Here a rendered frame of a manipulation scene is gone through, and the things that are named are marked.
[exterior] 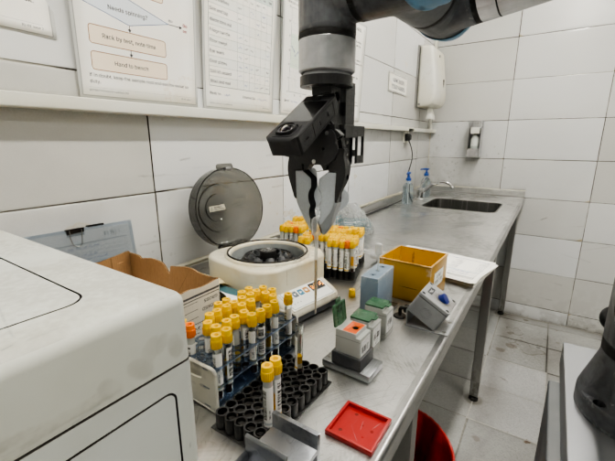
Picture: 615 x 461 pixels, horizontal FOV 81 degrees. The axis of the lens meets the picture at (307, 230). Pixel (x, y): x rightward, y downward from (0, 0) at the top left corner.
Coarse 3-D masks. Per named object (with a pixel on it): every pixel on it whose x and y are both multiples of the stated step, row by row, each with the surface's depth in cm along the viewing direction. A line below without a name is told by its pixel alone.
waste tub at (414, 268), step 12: (396, 252) 99; (408, 252) 100; (420, 252) 98; (432, 252) 96; (396, 264) 89; (408, 264) 87; (420, 264) 85; (432, 264) 96; (444, 264) 92; (396, 276) 89; (408, 276) 87; (420, 276) 86; (432, 276) 85; (444, 276) 94; (396, 288) 90; (408, 288) 88; (420, 288) 86; (408, 300) 89
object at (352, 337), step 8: (336, 328) 61; (344, 328) 61; (352, 328) 61; (360, 328) 61; (336, 336) 61; (344, 336) 60; (352, 336) 59; (360, 336) 60; (368, 336) 61; (336, 344) 62; (344, 344) 61; (352, 344) 60; (360, 344) 59; (368, 344) 62; (344, 352) 61; (352, 352) 60; (360, 352) 59
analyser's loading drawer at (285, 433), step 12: (276, 420) 44; (288, 420) 43; (276, 432) 44; (288, 432) 43; (300, 432) 42; (312, 432) 41; (252, 444) 39; (264, 444) 38; (276, 444) 42; (288, 444) 42; (300, 444) 42; (312, 444) 42; (240, 456) 39; (252, 456) 40; (264, 456) 38; (276, 456) 37; (288, 456) 41; (300, 456) 41; (312, 456) 41
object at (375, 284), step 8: (376, 264) 85; (384, 264) 85; (368, 272) 81; (376, 272) 81; (384, 272) 81; (392, 272) 84; (368, 280) 78; (376, 280) 77; (384, 280) 80; (392, 280) 85; (368, 288) 78; (376, 288) 77; (384, 288) 81; (392, 288) 86; (360, 296) 79; (368, 296) 78; (376, 296) 77; (384, 296) 82; (360, 304) 80; (392, 304) 85
